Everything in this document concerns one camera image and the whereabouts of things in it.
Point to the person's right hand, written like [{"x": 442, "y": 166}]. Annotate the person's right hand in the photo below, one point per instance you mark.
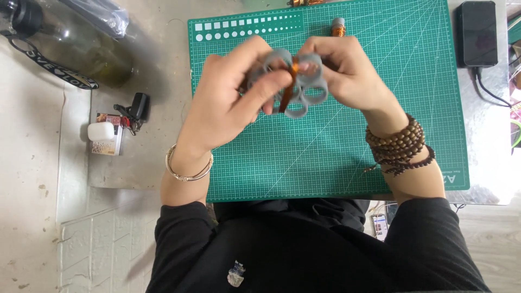
[{"x": 354, "y": 77}]

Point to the person's left hand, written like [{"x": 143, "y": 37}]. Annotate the person's left hand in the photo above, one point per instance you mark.
[{"x": 219, "y": 97}]

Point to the person's right fingers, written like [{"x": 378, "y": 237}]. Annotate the person's right fingers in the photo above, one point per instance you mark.
[{"x": 321, "y": 51}]

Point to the green cutting mat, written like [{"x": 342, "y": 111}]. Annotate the green cutting mat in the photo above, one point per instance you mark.
[{"x": 325, "y": 158}]

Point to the black power bank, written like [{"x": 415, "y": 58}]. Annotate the black power bank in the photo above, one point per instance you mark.
[{"x": 476, "y": 34}]

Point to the silver bangle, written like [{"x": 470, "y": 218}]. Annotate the silver bangle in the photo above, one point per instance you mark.
[{"x": 191, "y": 175}]

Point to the smartphone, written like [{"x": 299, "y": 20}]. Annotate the smartphone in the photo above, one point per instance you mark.
[{"x": 379, "y": 227}]

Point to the black car key fob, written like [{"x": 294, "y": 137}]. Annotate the black car key fob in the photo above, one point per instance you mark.
[{"x": 138, "y": 105}]

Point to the teal box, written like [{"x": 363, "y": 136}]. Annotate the teal box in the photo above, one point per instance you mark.
[{"x": 515, "y": 30}]

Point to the person's black clothing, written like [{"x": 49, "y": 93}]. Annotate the person's black clothing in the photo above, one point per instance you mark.
[{"x": 309, "y": 252}]

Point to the metal keys red tag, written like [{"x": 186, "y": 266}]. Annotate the metal keys red tag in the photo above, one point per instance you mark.
[{"x": 131, "y": 125}]

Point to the clear plastic bag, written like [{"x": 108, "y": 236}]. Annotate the clear plastic bag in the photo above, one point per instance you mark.
[{"x": 99, "y": 14}]

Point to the glass bottle black cap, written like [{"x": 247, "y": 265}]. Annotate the glass bottle black cap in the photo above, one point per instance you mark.
[{"x": 95, "y": 59}]

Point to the small printed cardboard box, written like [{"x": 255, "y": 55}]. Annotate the small printed cardboard box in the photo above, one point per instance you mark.
[{"x": 114, "y": 145}]

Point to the white earbud case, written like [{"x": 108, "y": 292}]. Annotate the white earbud case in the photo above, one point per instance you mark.
[{"x": 101, "y": 131}]

